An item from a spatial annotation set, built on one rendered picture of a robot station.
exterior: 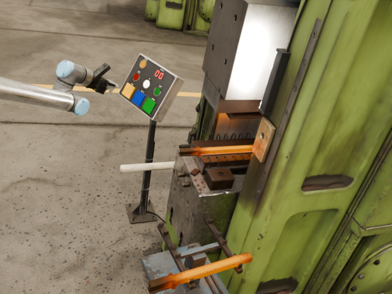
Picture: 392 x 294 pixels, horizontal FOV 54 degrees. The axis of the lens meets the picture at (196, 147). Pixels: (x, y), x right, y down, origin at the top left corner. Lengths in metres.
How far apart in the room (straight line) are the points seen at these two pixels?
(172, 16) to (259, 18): 5.13
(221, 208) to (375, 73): 0.91
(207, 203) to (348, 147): 0.68
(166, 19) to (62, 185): 4.12
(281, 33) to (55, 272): 1.90
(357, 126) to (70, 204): 2.09
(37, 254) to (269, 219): 1.60
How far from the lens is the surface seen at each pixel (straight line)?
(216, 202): 1.85
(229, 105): 1.71
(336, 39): 1.30
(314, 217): 1.92
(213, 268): 1.50
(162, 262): 1.83
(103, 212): 2.93
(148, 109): 2.19
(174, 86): 2.16
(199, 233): 1.98
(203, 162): 1.87
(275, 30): 1.58
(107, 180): 3.19
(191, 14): 6.58
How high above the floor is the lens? 2.09
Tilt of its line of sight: 34 degrees down
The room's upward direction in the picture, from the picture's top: 12 degrees clockwise
